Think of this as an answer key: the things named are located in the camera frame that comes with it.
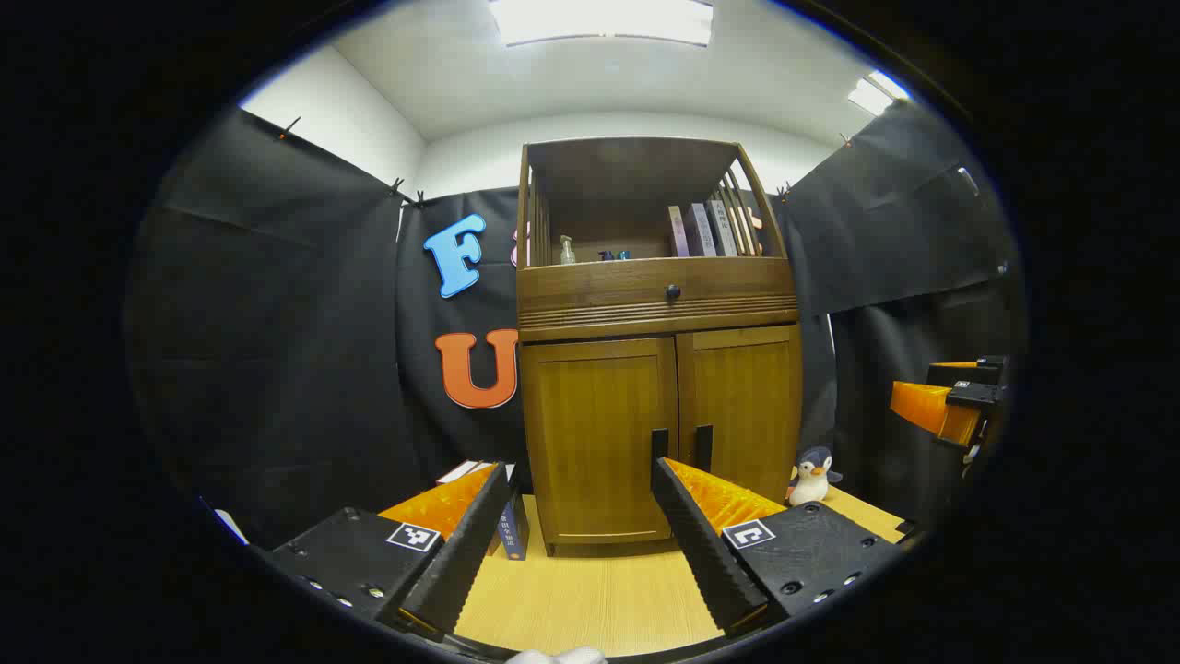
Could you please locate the black backdrop cloth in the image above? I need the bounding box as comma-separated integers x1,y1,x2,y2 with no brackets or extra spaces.
124,97,1024,554

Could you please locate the blue book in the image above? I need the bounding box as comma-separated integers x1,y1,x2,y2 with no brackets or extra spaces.
498,489,532,562

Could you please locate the grey book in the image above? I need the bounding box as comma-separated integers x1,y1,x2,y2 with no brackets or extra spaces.
685,203,717,258

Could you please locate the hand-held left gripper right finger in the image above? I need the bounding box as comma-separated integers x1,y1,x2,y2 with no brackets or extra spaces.
650,456,909,639

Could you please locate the small ceiling light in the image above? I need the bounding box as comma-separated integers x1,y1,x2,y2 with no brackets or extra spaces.
848,69,914,117

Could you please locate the wooden double-door shoe cabinet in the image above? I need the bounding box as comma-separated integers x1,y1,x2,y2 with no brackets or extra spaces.
514,136,805,557

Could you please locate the wooden cabinet drawer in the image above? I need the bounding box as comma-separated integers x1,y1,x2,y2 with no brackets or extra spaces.
516,258,798,330

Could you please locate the large ceiling light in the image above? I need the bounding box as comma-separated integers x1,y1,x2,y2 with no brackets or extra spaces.
489,0,715,48

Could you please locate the wooden shoe cabinet door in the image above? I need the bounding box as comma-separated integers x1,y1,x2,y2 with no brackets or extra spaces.
521,337,681,545
676,325,803,504

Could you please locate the penguin plush toy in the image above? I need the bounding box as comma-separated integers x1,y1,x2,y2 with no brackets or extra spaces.
786,446,844,507

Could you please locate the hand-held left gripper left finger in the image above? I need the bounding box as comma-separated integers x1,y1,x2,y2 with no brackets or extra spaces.
249,461,515,642

